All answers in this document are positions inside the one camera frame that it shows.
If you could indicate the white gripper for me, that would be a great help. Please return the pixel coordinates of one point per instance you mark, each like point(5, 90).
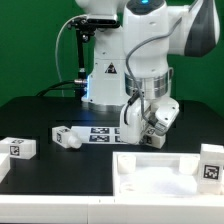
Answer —
point(133, 123)

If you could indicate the white square table top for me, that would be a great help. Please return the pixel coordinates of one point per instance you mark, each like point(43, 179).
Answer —
point(156, 174)

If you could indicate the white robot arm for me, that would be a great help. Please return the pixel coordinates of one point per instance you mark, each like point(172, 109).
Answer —
point(132, 41)

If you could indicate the white marker sheet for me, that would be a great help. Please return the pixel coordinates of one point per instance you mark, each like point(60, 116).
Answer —
point(98, 135)

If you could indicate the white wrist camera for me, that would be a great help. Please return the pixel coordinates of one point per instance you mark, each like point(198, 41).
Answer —
point(162, 117)

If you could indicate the white front fence rail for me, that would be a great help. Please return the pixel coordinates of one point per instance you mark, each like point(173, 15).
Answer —
point(110, 210)

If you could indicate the white fence rail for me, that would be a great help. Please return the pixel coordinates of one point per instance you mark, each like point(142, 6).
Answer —
point(4, 165)
point(110, 210)

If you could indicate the white left fence rail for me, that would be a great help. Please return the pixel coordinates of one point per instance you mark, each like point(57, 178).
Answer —
point(4, 165)

